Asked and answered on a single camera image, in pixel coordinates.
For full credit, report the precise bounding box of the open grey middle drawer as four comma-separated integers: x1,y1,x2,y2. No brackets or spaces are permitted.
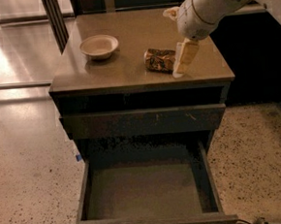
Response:
74,143,238,224

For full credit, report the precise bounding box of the grey drawer cabinet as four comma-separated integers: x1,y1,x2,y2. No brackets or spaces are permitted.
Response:
49,9,234,158

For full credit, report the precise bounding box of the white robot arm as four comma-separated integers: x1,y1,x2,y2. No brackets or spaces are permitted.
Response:
163,0,281,78

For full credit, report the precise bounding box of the black floor cable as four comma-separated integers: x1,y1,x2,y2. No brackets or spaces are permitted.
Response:
231,214,281,224

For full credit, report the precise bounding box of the crushed orange soda can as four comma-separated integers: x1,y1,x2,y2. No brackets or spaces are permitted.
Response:
143,48,175,74

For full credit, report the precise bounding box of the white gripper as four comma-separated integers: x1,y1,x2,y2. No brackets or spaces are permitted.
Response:
163,0,219,78

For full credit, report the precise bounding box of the beige paper bowl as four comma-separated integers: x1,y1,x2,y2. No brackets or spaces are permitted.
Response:
80,34,119,60

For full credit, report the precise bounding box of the closed grey top drawer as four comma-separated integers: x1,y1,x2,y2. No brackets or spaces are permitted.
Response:
60,104,226,140

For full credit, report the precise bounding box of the blue tape piece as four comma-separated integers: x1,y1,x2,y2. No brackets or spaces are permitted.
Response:
75,154,82,162

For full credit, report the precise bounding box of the dark window frame post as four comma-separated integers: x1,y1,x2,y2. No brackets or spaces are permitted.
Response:
42,0,69,53

